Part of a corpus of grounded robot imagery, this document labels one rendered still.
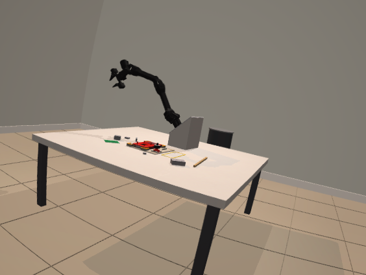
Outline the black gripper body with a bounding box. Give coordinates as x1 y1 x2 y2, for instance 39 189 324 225
110 68 125 89

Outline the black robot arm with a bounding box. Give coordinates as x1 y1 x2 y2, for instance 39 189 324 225
120 60 181 128

